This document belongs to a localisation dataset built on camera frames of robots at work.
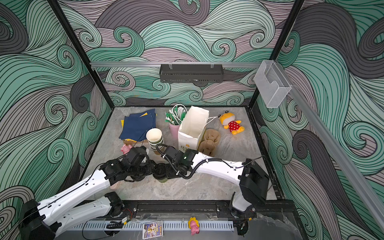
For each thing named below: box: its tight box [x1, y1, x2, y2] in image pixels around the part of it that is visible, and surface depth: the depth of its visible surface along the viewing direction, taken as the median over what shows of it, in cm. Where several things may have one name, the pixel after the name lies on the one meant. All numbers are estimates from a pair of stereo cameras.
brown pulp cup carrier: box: [198, 129, 221, 157], surface depth 93 cm
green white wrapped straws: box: [164, 105, 187, 126], surface depth 94 cm
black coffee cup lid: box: [153, 163, 167, 180], surface depth 76 cm
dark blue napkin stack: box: [119, 108, 156, 142], surface depth 104 cm
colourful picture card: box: [142, 220, 164, 240], surface depth 68 cm
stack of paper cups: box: [146, 128, 164, 155], surface depth 83 cm
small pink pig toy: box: [120, 144, 133, 155], surface depth 94 cm
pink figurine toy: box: [188, 216, 200, 236], surface depth 69 cm
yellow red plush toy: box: [217, 110, 245, 135], surface depth 106 cm
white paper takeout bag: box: [178, 105, 209, 152], surface depth 85 cm
